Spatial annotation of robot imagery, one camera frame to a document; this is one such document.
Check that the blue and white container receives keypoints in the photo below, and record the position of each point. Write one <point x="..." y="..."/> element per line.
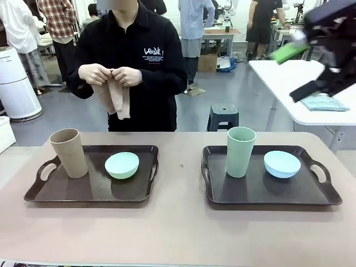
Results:
<point x="226" y="65"/>

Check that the white side table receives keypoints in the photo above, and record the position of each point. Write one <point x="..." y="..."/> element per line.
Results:
<point x="281" y="83"/>

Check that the tall brown cup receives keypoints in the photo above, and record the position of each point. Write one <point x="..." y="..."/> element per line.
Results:
<point x="69" y="155"/>

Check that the beige cloth mat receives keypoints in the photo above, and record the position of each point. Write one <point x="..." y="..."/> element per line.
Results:
<point x="116" y="97"/>

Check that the person in black shorts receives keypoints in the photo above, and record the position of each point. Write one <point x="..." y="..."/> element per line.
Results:
<point x="262" y="22"/>

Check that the flat cardboard piece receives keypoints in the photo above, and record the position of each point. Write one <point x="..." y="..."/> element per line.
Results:
<point x="195" y="90"/>

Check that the person in light blue shirt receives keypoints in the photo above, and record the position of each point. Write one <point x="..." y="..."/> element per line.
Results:
<point x="193" y="22"/>

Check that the folded teal cloth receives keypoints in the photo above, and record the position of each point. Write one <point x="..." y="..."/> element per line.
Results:
<point x="325" y="104"/>

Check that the white low cabinet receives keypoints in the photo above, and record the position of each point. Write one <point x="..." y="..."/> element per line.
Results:
<point x="5" y="133"/>

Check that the person's right hand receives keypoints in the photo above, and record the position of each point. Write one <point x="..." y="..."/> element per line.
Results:
<point x="93" y="73"/>

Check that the person in white shirt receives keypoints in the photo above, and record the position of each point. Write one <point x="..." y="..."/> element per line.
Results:
<point x="19" y="25"/>

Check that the person's left forearm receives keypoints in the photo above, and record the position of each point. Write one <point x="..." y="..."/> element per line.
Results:
<point x="164" y="83"/>

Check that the dark brown tray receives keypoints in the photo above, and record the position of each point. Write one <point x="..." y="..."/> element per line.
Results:
<point x="83" y="192"/>
<point x="264" y="194"/>

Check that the person in black sweatshirt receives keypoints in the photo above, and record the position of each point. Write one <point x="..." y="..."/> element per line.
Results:
<point x="133" y="36"/>

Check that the brown topped work table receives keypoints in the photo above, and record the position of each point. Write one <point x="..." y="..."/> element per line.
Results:
<point x="222" y="32"/>

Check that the cardboard box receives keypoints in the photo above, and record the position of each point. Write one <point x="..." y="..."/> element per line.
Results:
<point x="207" y="62"/>

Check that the person's left hand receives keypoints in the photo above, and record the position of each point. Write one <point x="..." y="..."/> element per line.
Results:
<point x="129" y="76"/>

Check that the light blue bowl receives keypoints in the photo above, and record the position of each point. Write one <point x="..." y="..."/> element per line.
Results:
<point x="281" y="165"/>

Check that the tall green cup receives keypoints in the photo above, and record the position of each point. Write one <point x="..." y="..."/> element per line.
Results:
<point x="240" y="155"/>

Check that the mint green bowl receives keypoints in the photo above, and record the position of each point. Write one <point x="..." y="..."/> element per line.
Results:
<point x="122" y="167"/>

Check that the dark green plastic stool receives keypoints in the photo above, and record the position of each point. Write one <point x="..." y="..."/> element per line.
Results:
<point x="222" y="112"/>

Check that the white air purifier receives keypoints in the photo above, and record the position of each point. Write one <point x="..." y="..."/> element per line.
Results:
<point x="16" y="86"/>

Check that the person in plaid shirt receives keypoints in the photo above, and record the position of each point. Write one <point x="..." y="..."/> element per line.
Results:
<point x="57" y="19"/>

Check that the person's right forearm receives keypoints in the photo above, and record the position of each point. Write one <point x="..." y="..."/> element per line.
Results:
<point x="79" y="89"/>

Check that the seated person with black hair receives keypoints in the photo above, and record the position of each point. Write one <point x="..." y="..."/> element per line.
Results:
<point x="91" y="15"/>

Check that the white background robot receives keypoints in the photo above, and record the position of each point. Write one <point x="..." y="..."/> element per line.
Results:
<point x="228" y="11"/>

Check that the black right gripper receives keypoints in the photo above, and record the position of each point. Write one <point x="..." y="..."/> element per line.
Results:
<point x="333" y="16"/>

